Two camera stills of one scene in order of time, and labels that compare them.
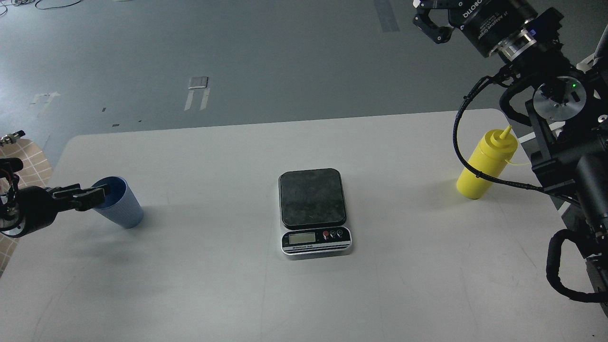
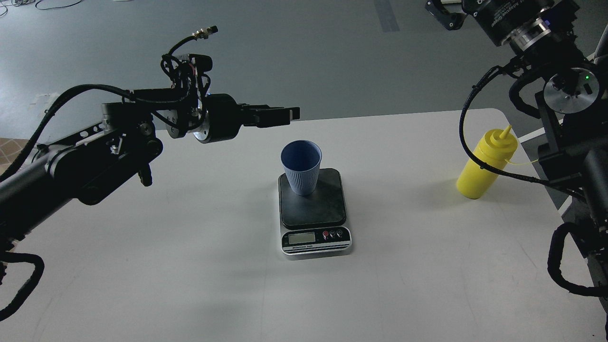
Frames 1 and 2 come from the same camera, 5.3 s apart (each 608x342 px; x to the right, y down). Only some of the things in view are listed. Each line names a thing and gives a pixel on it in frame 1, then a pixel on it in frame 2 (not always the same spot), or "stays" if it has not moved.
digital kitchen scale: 313,214 stays
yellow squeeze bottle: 493,150 stays
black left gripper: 37,207 → 225,118
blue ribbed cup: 121,205 → 301,159
